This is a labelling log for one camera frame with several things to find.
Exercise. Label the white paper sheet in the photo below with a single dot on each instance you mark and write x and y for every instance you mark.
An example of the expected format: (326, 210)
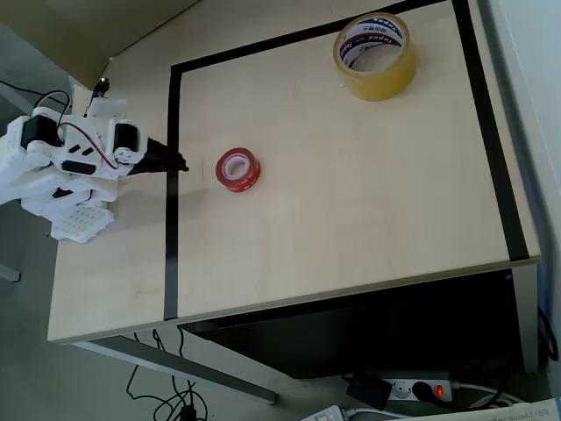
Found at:
(504, 412)

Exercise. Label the white perforated base plate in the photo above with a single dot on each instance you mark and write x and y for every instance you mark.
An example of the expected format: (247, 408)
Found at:
(81, 223)

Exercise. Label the brown board panel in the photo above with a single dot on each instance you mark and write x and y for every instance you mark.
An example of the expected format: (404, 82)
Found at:
(79, 30)

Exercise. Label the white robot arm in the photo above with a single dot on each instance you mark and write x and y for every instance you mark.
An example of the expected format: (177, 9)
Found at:
(26, 175)

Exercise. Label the white socket block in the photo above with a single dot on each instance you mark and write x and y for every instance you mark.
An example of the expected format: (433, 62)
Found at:
(326, 414)

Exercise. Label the white power strip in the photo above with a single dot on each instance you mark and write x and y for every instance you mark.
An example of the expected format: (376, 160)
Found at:
(403, 388)

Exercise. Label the grey table leg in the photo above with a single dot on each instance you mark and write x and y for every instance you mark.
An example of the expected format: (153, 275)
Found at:
(526, 320)

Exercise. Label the white furniture leg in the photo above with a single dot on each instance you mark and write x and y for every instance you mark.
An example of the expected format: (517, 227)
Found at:
(17, 102)

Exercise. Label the white furniture foot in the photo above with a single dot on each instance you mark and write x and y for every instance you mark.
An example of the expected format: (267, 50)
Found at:
(9, 273)

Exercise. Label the grey table crossbar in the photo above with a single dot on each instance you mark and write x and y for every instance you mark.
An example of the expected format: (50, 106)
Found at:
(184, 366)

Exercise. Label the black power adapter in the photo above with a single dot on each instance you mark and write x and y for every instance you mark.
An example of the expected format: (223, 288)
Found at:
(368, 390)

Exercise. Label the circuit board with green light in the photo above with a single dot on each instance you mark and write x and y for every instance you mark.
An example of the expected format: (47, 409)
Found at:
(102, 86)

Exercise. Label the yellow tape roll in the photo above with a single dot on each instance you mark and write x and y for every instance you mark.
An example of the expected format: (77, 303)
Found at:
(381, 87)

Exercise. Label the red tape roll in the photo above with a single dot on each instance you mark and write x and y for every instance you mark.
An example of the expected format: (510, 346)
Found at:
(254, 173)

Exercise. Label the black round plug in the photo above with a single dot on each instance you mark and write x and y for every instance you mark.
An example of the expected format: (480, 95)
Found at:
(422, 391)

